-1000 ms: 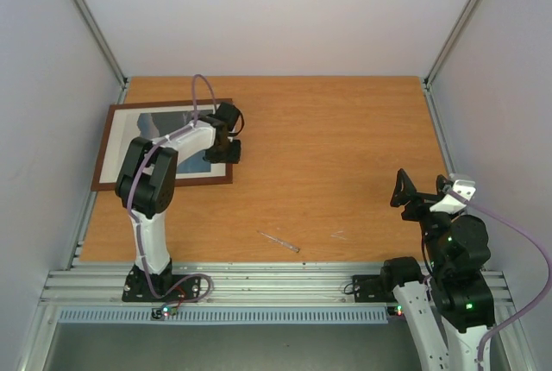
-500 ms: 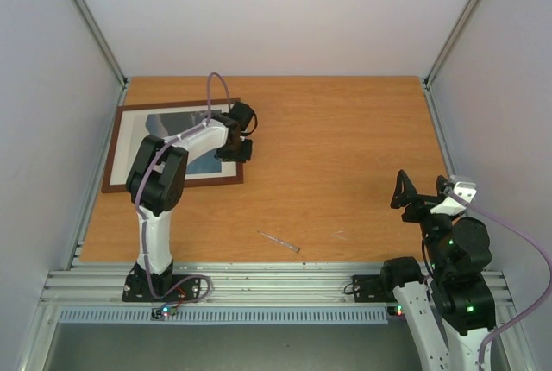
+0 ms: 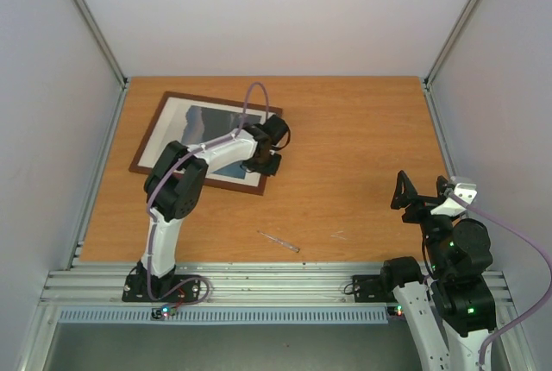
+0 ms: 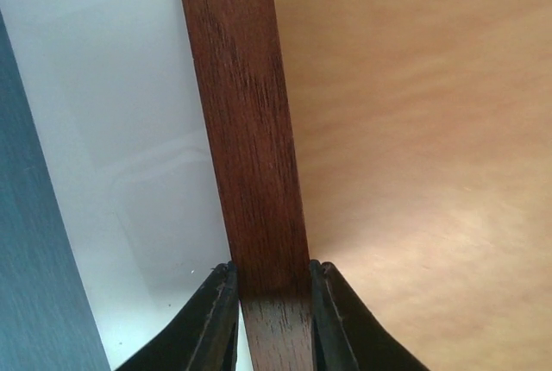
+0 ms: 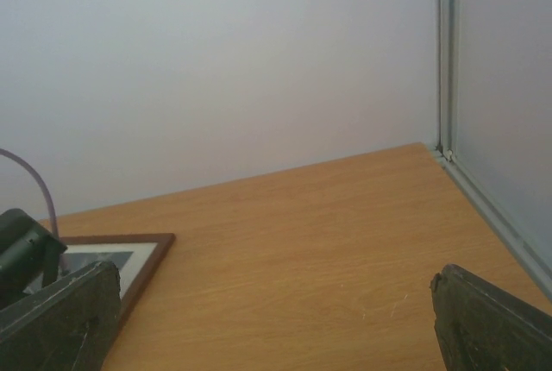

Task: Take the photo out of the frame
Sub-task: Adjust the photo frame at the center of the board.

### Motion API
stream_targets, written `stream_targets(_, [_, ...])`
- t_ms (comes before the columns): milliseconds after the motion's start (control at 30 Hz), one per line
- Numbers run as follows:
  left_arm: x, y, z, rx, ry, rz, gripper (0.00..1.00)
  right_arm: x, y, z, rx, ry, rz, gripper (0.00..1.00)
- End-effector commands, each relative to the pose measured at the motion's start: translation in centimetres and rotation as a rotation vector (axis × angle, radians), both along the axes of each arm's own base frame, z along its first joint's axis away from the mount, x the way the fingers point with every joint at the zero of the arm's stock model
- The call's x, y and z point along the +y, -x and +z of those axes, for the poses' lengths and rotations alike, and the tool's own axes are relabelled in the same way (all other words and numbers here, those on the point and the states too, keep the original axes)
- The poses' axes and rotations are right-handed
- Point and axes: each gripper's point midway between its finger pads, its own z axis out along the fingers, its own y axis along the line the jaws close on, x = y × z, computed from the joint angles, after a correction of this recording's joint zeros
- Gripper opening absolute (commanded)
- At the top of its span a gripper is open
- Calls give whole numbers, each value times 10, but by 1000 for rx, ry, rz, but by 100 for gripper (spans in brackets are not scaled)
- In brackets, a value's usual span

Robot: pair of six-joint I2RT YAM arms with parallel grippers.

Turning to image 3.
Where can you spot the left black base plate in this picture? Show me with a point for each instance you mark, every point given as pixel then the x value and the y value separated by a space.
pixel 173 289

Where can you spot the brown wooden picture frame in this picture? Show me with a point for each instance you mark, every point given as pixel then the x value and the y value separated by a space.
pixel 191 119

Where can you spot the grey slotted cable duct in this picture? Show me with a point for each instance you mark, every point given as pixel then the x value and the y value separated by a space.
pixel 202 315

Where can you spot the left small circuit board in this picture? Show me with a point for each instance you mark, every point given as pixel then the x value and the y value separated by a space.
pixel 164 312

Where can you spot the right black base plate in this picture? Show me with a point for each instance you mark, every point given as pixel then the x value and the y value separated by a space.
pixel 370 289

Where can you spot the aluminium corner post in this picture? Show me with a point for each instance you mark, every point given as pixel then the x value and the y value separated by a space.
pixel 90 22
pixel 454 35

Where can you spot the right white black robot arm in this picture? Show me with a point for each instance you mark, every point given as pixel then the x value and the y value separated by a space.
pixel 446 302

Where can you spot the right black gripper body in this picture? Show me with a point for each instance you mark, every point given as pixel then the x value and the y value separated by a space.
pixel 422 205

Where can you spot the left aluminium corner post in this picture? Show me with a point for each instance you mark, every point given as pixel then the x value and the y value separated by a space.
pixel 90 22

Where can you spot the right small circuit board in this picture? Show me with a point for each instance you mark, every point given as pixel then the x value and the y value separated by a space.
pixel 395 311

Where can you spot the right aluminium corner post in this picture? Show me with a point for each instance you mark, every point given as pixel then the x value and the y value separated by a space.
pixel 454 35

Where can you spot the small circuit board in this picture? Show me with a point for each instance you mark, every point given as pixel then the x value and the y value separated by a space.
pixel 164 312
pixel 395 311

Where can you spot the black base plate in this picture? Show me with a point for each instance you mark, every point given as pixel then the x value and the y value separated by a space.
pixel 173 289
pixel 370 289

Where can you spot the aluminium rail front beam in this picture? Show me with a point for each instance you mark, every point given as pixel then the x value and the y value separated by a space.
pixel 233 283

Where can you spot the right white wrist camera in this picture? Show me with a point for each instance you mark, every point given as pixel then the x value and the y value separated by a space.
pixel 454 195

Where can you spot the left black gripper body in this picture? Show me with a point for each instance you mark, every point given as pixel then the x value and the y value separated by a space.
pixel 254 165

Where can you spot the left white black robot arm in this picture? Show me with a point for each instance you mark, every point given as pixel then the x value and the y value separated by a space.
pixel 174 186

